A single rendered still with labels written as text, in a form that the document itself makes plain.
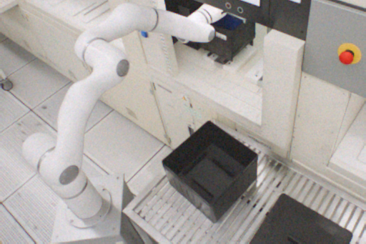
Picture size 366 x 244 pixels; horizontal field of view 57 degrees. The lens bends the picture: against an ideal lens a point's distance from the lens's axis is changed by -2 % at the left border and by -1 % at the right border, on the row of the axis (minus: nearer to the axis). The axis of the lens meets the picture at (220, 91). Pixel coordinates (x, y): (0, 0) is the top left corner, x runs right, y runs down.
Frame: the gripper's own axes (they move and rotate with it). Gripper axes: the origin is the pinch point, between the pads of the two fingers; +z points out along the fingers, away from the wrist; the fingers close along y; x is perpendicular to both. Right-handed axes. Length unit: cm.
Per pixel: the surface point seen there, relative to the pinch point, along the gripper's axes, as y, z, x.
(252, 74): 20.2, -7.0, -31.0
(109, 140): -82, -49, -121
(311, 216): 77, -53, -35
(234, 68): 10.1, -8.7, -31.0
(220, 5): 21.8, -29.9, 20.8
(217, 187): 38, -60, -44
